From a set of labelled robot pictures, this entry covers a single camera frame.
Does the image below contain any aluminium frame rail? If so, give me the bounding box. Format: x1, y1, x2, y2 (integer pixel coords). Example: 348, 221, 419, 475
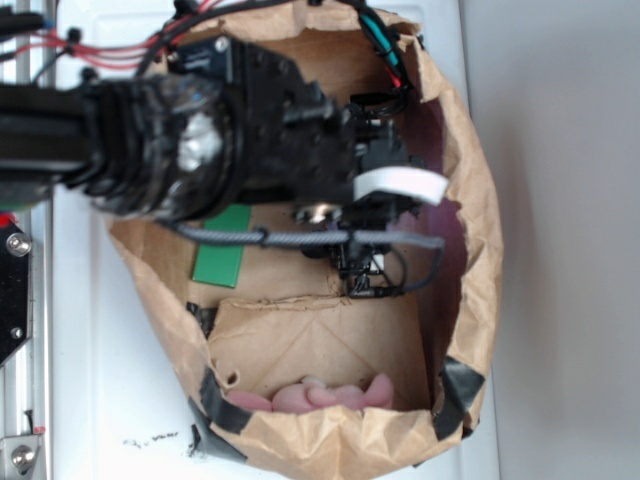
0, 29, 55, 480

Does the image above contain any grey braided cable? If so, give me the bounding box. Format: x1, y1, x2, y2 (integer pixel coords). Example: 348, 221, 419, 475
172, 222, 446, 301

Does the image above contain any black mounting bracket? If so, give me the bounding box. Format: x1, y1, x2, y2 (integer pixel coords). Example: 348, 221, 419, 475
1, 219, 32, 366

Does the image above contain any green rectangular block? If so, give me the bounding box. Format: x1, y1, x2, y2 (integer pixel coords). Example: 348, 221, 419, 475
192, 205, 251, 288

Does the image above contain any red wire bundle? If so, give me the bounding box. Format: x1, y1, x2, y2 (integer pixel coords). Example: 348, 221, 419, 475
47, 0, 221, 71

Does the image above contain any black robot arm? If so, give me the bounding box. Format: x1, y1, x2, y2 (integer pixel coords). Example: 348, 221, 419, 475
1, 36, 448, 221

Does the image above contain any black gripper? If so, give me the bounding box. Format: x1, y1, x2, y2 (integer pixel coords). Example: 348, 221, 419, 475
170, 36, 448, 222

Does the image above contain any pink soft toy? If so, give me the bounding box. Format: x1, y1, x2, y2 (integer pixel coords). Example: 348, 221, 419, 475
227, 373, 394, 414

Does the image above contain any silver corner bracket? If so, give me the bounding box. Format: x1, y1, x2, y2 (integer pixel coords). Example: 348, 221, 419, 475
1, 434, 47, 480

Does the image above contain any brown paper bag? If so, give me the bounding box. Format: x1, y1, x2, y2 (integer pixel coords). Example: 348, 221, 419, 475
109, 10, 504, 479

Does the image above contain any green connector cable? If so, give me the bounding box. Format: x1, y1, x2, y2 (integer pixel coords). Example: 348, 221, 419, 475
357, 9, 416, 91

